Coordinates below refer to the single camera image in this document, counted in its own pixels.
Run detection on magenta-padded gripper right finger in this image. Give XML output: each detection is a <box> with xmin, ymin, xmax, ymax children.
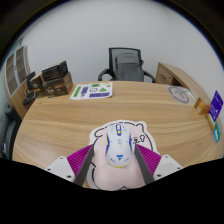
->
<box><xmin>131</xmin><ymin>143</ymin><xmax>184</xmax><ymax>185</ymax></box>

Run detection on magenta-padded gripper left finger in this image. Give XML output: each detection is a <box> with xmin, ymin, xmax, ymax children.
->
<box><xmin>44</xmin><ymin>143</ymin><xmax>96</xmax><ymax>187</ymax></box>

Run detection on white computer mouse blue accents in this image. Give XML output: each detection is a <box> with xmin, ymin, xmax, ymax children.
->
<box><xmin>104</xmin><ymin>123</ymin><xmax>134</xmax><ymax>168</ymax></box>

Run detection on pink cartoon-shaped mouse pad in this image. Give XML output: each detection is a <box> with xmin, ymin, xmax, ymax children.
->
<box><xmin>87</xmin><ymin>119</ymin><xmax>163</xmax><ymax>192</ymax></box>

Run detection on green flat packet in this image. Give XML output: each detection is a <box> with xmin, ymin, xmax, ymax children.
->
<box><xmin>213</xmin><ymin>119</ymin><xmax>223</xmax><ymax>144</ymax></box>

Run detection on dark grey chair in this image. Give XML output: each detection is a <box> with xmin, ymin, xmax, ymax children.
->
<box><xmin>0</xmin><ymin>105</ymin><xmax>22</xmax><ymax>162</ymax></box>

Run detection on grey round-print mat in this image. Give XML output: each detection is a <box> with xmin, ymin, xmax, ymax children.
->
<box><xmin>167</xmin><ymin>85</ymin><xmax>191</xmax><ymax>105</ymax></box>

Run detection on purple standing pouch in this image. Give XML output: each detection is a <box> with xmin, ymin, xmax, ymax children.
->
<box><xmin>208</xmin><ymin>90</ymin><xmax>224</xmax><ymax>122</ymax></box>

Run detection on brown cardboard box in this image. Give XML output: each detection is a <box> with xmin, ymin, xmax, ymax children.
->
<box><xmin>41</xmin><ymin>71</ymin><xmax>74</xmax><ymax>99</ymax></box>

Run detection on white printed leaflet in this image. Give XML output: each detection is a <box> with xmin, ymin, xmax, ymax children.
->
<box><xmin>69</xmin><ymin>81</ymin><xmax>114</xmax><ymax>101</ymax></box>

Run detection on wooden side desk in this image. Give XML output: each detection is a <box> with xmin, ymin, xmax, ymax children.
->
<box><xmin>155</xmin><ymin>61</ymin><xmax>201</xmax><ymax>98</ymax></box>

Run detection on black plastic crate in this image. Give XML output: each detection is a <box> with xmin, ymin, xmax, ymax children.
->
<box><xmin>41</xmin><ymin>60</ymin><xmax>70</xmax><ymax>82</ymax></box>

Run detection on wooden shelf unit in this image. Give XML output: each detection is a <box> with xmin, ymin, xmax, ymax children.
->
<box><xmin>2</xmin><ymin>44</ymin><xmax>33</xmax><ymax>119</ymax></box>

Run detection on black mesh office chair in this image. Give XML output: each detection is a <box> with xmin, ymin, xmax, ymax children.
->
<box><xmin>97</xmin><ymin>47</ymin><xmax>157</xmax><ymax>84</ymax></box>

